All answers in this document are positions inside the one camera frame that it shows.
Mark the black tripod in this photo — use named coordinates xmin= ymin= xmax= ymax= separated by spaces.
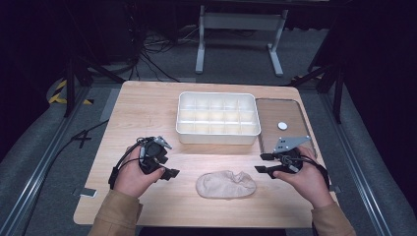
xmin=288 ymin=60 xmax=346 ymax=125
xmin=63 ymin=53 xmax=126 ymax=118

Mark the grey tape strip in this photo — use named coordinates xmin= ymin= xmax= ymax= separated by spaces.
xmin=98 ymin=87 xmax=122 ymax=123

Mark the grey metal stand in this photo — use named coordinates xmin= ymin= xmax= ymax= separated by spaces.
xmin=195 ymin=4 xmax=289 ymax=78

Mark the person's right hand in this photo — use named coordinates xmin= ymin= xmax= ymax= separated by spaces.
xmin=272 ymin=145 xmax=335 ymax=209

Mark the white compartment storage box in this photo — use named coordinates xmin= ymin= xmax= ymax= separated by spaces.
xmin=175 ymin=90 xmax=263 ymax=146

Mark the tangle of floor cables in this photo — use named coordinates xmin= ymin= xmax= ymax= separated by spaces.
xmin=129 ymin=24 xmax=200 ymax=84

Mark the aluminium floor rail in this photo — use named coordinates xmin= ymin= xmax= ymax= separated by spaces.
xmin=318 ymin=91 xmax=394 ymax=236
xmin=0 ymin=86 xmax=93 ymax=236

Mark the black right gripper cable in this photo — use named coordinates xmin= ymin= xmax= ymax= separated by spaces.
xmin=282 ymin=154 xmax=331 ymax=190

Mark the yellow black floor tape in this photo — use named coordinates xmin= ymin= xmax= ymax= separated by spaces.
xmin=48 ymin=79 xmax=95 ymax=106

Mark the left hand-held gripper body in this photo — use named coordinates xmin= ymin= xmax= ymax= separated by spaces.
xmin=139 ymin=135 xmax=173 ymax=175

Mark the beige sock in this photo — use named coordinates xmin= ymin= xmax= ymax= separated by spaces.
xmin=195 ymin=169 xmax=258 ymax=200

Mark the person's left hand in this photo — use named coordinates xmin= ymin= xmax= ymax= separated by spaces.
xmin=112 ymin=146 xmax=167 ymax=199

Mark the black floor cable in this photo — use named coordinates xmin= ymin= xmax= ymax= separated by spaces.
xmin=21 ymin=119 xmax=110 ymax=236

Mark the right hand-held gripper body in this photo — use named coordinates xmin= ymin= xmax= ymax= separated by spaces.
xmin=272 ymin=135 xmax=312 ymax=174

